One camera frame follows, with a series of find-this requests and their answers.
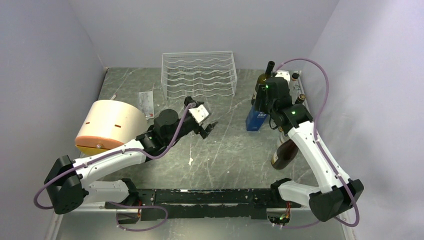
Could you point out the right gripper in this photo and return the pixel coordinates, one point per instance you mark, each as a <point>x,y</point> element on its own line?
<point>261,95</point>

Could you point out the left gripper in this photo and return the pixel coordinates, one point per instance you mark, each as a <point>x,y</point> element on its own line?
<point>204,132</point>

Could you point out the blue bottle bottom row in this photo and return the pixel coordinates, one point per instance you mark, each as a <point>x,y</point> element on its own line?
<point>255,120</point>

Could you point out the dark green bottle black cap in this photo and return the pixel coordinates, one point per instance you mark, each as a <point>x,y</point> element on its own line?
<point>269,72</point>

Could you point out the clear bottle black orange label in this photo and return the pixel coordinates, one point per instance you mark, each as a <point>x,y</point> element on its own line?
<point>300,99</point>

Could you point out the red wine bottle gold cap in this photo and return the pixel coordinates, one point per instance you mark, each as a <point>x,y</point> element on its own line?
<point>284,154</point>

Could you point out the clear bottle blue seal label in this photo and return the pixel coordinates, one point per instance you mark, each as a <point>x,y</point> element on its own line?
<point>282,137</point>

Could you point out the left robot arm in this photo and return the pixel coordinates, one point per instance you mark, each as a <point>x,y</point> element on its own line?
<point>71,183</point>

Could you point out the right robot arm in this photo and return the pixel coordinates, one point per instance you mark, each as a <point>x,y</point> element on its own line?
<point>336,192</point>

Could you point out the white paper card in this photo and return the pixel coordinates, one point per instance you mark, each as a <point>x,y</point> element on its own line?
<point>146,104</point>

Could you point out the cream orange bread box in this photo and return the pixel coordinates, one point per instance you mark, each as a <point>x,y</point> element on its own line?
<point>109,124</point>

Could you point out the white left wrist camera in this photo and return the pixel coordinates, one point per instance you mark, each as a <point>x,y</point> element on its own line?
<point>200,113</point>

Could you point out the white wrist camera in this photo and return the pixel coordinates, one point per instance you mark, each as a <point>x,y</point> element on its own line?
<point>200,113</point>
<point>283,74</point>

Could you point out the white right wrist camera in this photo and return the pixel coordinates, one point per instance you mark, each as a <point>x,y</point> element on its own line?
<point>283,74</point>

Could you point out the white wire wine rack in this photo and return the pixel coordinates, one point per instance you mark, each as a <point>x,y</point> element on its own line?
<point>198,74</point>

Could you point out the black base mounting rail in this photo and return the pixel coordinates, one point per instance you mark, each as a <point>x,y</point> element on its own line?
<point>156,204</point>

